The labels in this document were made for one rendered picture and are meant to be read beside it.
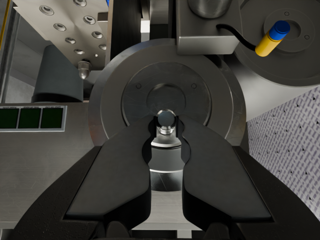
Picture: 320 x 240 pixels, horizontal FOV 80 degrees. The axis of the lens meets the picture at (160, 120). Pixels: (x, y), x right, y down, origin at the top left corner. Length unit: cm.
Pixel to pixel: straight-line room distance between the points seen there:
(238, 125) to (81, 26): 37
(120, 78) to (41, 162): 44
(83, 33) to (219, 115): 37
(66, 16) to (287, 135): 43
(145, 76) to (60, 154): 43
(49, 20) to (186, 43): 35
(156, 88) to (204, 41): 5
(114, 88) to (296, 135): 25
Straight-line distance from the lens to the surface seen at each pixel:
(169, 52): 19
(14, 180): 62
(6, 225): 65
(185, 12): 18
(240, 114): 19
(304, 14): 26
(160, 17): 62
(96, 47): 52
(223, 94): 18
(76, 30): 48
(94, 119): 19
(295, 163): 33
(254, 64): 20
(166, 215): 51
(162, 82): 17
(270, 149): 38
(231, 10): 18
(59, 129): 57
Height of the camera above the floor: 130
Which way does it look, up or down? 12 degrees down
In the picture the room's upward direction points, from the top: 180 degrees clockwise
